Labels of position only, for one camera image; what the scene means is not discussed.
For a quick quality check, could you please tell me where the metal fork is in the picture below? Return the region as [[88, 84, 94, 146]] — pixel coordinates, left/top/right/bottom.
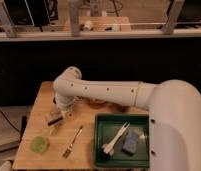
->
[[62, 125, 83, 158]]

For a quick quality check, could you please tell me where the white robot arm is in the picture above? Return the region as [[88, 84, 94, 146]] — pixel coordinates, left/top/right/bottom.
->
[[53, 66, 201, 171]]

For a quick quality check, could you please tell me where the wooden table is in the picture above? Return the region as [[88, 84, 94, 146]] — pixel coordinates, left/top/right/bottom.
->
[[12, 81, 152, 171]]

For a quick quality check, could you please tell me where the blue grey eraser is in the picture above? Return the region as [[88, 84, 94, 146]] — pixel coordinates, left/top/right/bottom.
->
[[122, 130, 139, 155]]

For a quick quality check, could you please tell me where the green plastic tray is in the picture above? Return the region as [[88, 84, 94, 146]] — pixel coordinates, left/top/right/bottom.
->
[[93, 114, 149, 168]]

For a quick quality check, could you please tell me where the brown round object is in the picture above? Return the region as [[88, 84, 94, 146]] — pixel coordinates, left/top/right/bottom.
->
[[89, 98, 106, 106]]

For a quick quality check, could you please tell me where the yellow corn cob toy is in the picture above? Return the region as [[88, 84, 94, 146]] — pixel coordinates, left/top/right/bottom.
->
[[50, 121, 63, 135]]

